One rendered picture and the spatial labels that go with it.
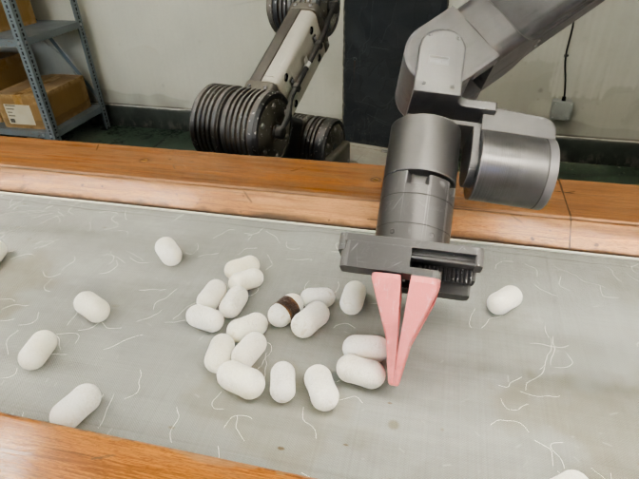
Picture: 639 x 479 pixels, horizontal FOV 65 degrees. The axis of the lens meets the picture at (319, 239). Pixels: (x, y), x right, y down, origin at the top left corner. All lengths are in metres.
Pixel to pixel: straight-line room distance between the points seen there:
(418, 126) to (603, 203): 0.27
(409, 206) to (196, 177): 0.33
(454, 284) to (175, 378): 0.23
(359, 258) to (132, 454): 0.19
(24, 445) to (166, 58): 2.57
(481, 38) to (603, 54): 2.06
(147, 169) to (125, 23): 2.27
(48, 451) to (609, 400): 0.38
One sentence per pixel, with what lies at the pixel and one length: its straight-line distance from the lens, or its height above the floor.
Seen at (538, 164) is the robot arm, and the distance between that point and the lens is 0.41.
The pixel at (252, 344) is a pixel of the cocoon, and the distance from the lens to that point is 0.40.
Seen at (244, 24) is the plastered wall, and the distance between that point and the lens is 2.61.
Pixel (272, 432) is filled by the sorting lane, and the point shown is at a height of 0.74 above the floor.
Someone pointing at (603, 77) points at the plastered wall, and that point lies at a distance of 2.52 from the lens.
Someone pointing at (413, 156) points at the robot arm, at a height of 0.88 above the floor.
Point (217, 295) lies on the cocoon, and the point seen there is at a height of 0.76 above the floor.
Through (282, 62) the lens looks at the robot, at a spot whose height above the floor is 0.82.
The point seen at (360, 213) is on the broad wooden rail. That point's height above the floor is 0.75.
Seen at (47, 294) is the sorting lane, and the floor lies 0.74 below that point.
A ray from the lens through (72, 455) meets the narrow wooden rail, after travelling 0.37.
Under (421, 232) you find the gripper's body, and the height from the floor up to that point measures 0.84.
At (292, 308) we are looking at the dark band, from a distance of 0.43.
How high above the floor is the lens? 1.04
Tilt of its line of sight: 34 degrees down
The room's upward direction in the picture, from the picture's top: 2 degrees counter-clockwise
